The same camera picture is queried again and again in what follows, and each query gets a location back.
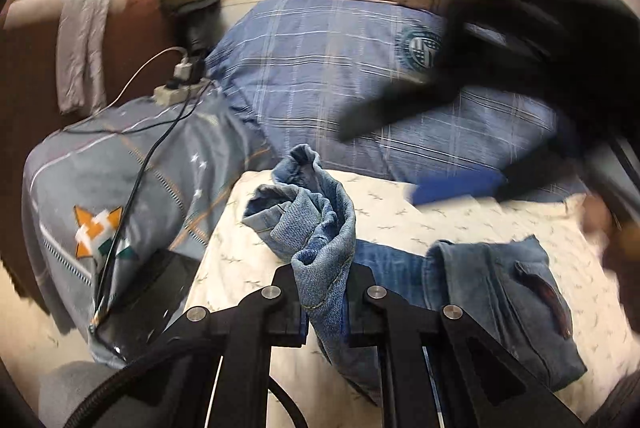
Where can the white power strip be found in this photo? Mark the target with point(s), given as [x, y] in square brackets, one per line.
[170, 94]

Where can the grey cloth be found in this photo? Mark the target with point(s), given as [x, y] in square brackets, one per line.
[65, 393]

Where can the white leaf-print blanket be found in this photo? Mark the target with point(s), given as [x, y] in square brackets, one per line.
[225, 268]

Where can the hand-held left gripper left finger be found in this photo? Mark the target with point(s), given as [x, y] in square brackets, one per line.
[285, 308]

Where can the white charger plug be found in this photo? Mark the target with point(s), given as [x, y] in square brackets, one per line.
[184, 69]

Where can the blue denim pants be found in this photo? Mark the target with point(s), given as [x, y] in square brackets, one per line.
[320, 228]

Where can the blue plaid quilt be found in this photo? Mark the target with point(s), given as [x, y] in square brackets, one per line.
[310, 73]

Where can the grey star-print quilt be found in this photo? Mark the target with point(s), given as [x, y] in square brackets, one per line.
[100, 168]

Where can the grey towel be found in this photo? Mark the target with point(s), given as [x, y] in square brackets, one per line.
[82, 48]

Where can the black glossy object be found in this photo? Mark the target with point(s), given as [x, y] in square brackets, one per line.
[150, 298]

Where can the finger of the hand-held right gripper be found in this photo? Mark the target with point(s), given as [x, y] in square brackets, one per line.
[390, 105]
[455, 190]

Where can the brown headboard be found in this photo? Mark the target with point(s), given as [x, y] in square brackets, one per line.
[25, 108]

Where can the black hanging pouch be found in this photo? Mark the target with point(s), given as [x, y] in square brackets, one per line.
[200, 30]

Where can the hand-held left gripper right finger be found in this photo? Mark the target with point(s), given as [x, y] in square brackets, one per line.
[367, 308]

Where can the person's right hand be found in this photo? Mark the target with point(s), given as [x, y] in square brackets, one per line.
[596, 215]

